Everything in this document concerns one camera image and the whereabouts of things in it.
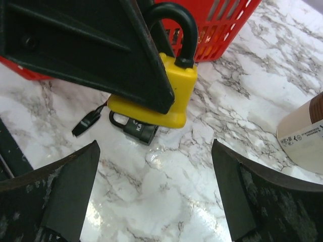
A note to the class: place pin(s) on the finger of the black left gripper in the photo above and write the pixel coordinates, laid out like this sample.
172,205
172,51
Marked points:
104,45

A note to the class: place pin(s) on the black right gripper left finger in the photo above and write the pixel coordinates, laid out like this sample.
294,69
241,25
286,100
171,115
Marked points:
50,203

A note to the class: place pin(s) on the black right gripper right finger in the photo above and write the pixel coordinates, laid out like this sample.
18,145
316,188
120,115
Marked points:
262,204

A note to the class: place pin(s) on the yellow Opel padlock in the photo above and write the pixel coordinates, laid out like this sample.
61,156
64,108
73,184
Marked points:
181,73

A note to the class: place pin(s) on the brown wrapped paper roll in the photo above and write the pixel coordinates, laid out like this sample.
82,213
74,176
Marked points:
300,135

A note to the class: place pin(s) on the black Kaijing padlock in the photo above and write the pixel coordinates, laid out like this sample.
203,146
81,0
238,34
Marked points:
141,131

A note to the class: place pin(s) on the red plastic basket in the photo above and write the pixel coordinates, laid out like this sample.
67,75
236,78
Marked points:
218,23

